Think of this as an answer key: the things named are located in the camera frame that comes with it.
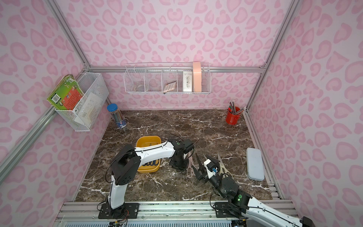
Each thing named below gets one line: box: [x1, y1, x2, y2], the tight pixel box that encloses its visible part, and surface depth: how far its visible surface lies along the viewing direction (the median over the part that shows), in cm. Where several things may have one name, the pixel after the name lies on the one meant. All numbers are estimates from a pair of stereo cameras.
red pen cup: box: [225, 105, 242, 126], surface depth 109 cm
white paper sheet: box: [74, 92, 103, 128], surface depth 86 cm
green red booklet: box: [46, 73, 85, 111], surface depth 73 cm
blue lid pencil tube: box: [106, 103, 127, 129], surface depth 102 cm
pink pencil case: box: [192, 61, 202, 93], surface depth 86 cm
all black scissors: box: [195, 152, 207, 181], surface depth 66 cm
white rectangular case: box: [246, 147, 265, 181], surface depth 90 cm
